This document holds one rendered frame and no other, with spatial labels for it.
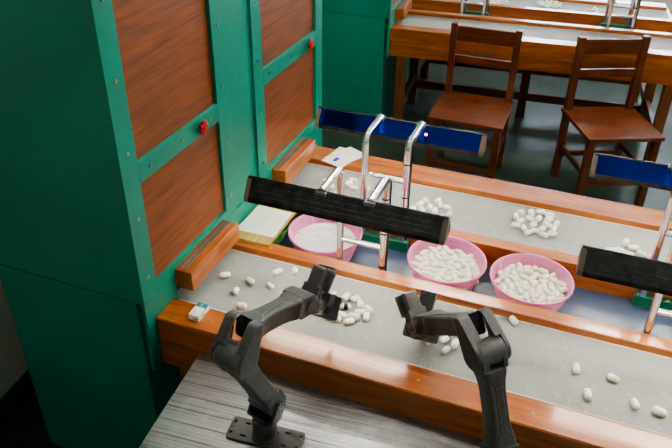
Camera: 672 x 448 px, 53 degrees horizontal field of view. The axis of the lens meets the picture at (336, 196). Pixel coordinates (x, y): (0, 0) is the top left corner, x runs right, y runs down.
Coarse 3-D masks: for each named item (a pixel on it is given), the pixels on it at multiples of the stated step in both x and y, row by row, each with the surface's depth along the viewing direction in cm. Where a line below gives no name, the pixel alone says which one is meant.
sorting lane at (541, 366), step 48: (240, 288) 219; (336, 288) 219; (384, 288) 220; (336, 336) 200; (384, 336) 201; (480, 336) 201; (528, 336) 201; (576, 336) 202; (528, 384) 185; (576, 384) 185; (624, 384) 186
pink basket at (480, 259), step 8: (448, 240) 240; (456, 240) 239; (464, 240) 238; (416, 248) 237; (456, 248) 240; (464, 248) 238; (472, 248) 236; (408, 256) 230; (480, 256) 232; (480, 264) 231; (416, 272) 223; (480, 272) 229; (432, 280) 219; (472, 280) 219; (472, 288) 228
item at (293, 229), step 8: (304, 216) 251; (312, 216) 253; (296, 224) 248; (304, 224) 252; (344, 224) 252; (288, 232) 241; (296, 232) 248; (360, 232) 243; (296, 248) 238; (304, 248) 233; (352, 248) 237; (328, 256) 233; (344, 256) 237
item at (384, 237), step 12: (336, 168) 209; (384, 180) 203; (324, 192) 198; (372, 192) 197; (384, 192) 209; (372, 204) 193; (336, 228) 224; (336, 240) 226; (348, 240) 224; (360, 240) 223; (384, 240) 219; (336, 252) 228; (384, 252) 221; (384, 264) 224
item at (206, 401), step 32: (192, 384) 193; (224, 384) 193; (288, 384) 193; (160, 416) 183; (192, 416) 183; (224, 416) 183; (288, 416) 184; (320, 416) 184; (352, 416) 184; (384, 416) 184
